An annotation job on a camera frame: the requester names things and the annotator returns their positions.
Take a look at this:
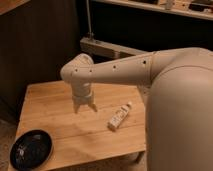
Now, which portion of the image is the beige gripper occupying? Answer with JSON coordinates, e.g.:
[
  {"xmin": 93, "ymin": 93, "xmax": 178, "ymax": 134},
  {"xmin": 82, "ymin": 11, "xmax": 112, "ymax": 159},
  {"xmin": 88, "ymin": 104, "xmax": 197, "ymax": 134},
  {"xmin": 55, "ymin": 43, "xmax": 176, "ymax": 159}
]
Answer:
[{"xmin": 72, "ymin": 92, "xmax": 98, "ymax": 114}]

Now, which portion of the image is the white plastic bottle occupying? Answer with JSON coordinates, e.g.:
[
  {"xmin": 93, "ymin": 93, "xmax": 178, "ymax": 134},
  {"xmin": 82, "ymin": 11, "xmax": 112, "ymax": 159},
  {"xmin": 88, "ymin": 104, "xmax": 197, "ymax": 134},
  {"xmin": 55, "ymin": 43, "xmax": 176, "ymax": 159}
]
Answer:
[{"xmin": 107, "ymin": 102, "xmax": 132, "ymax": 131}]

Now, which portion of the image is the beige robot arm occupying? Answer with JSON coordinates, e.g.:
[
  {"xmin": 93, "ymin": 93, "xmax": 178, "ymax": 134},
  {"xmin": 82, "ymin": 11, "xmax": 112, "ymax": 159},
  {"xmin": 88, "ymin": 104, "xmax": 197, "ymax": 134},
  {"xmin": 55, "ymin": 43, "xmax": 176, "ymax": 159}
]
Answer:
[{"xmin": 60, "ymin": 47, "xmax": 213, "ymax": 171}]

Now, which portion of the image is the black ceramic bowl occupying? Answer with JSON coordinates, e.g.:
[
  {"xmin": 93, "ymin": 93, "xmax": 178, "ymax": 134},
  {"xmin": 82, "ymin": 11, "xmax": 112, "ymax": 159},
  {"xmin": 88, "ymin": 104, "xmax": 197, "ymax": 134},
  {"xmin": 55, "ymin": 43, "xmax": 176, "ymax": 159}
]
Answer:
[{"xmin": 10, "ymin": 130, "xmax": 53, "ymax": 171}]

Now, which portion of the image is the wooden table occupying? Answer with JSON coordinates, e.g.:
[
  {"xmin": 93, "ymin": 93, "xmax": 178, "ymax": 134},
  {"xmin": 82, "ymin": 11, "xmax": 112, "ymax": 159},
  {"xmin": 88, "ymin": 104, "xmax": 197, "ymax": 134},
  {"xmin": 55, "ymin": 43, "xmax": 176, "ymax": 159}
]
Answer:
[{"xmin": 16, "ymin": 81, "xmax": 146, "ymax": 171}]

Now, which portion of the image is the metal pole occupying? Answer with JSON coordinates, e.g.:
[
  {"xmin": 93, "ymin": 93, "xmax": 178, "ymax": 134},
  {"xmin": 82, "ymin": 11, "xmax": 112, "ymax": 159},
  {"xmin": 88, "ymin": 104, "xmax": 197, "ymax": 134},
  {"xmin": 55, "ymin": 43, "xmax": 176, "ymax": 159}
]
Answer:
[{"xmin": 86, "ymin": 0, "xmax": 94, "ymax": 40}]

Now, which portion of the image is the wooden shelf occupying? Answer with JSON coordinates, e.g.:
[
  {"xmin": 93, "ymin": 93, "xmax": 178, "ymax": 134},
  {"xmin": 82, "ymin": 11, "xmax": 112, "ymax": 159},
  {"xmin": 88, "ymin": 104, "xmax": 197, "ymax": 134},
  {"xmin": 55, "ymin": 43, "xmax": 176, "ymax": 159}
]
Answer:
[{"xmin": 92, "ymin": 0, "xmax": 213, "ymax": 21}]

